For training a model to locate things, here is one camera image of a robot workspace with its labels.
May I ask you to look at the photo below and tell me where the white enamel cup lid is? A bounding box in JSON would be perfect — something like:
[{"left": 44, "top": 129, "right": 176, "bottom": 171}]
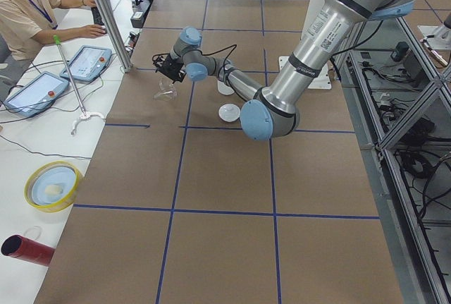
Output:
[{"left": 218, "top": 103, "right": 241, "bottom": 123}]

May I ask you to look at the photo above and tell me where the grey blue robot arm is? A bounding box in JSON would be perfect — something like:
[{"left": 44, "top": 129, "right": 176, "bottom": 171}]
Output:
[{"left": 152, "top": 0, "right": 414, "bottom": 140}]

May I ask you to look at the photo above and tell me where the seated person beige shirt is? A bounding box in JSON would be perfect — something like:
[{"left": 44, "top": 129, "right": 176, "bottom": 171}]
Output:
[{"left": 1, "top": 0, "right": 106, "bottom": 65}]

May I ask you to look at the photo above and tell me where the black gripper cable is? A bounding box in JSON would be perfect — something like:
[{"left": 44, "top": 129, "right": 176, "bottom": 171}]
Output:
[{"left": 197, "top": 43, "right": 237, "bottom": 72}]

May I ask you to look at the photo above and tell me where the yellow tape roll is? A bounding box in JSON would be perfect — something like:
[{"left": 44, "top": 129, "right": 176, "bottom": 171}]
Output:
[{"left": 24, "top": 161, "right": 83, "bottom": 213}]

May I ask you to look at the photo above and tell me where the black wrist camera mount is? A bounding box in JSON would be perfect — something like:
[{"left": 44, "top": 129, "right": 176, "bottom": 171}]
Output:
[{"left": 152, "top": 53, "right": 168, "bottom": 74}]

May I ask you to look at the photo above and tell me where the blue teach pendant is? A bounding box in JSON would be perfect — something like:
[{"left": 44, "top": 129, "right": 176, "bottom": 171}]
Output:
[
  {"left": 68, "top": 45, "right": 113, "bottom": 83},
  {"left": 4, "top": 71, "right": 69, "bottom": 117}
]

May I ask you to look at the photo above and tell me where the blue teach pendant near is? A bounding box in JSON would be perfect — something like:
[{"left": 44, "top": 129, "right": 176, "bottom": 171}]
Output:
[{"left": 4, "top": 71, "right": 69, "bottom": 117}]

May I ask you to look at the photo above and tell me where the aluminium frame post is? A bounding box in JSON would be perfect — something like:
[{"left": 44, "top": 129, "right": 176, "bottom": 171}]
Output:
[{"left": 95, "top": 0, "right": 132, "bottom": 73}]

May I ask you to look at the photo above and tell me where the red cylinder tube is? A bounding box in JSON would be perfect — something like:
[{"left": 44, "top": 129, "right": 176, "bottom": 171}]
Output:
[{"left": 1, "top": 235, "right": 55, "bottom": 267}]

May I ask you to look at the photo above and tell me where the white enamel cup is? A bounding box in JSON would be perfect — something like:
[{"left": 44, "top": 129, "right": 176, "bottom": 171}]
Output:
[{"left": 217, "top": 80, "right": 235, "bottom": 96}]

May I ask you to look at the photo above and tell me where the blue teach pendant far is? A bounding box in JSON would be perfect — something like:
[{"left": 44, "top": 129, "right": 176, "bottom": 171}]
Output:
[{"left": 68, "top": 45, "right": 113, "bottom": 83}]

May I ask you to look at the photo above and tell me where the metal reacher grabber stick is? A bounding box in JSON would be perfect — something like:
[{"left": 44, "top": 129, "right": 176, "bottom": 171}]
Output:
[{"left": 53, "top": 35, "right": 106, "bottom": 135}]

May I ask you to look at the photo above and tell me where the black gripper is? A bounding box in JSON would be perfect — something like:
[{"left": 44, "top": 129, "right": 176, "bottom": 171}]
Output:
[{"left": 164, "top": 55, "right": 186, "bottom": 83}]

